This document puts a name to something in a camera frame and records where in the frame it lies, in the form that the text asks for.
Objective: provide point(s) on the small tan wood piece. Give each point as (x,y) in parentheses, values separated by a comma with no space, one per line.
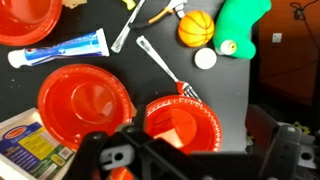
(74,2)

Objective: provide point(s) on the orange triangular block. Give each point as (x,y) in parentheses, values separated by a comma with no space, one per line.
(120,174)

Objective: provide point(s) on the yellow toy banana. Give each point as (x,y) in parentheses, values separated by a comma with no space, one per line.
(129,3)

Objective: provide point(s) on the orange toy basketball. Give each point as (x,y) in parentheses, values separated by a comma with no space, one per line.
(196,28)

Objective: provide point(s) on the green toy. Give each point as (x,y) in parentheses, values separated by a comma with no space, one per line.
(238,23)

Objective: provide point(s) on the red plastic bowl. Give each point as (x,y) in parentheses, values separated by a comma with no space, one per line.
(23,20)
(83,103)
(206,123)

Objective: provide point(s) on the blue white toothpaste tube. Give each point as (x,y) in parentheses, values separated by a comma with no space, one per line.
(63,48)

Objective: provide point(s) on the wooden shape sorter box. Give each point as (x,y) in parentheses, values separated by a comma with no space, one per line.
(30,146)

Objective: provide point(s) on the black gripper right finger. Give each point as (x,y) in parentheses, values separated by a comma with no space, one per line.
(283,150)

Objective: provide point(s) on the white ball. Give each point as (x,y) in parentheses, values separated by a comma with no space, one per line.
(205,58)

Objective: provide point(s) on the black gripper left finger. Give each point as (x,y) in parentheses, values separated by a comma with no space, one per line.
(93,153)

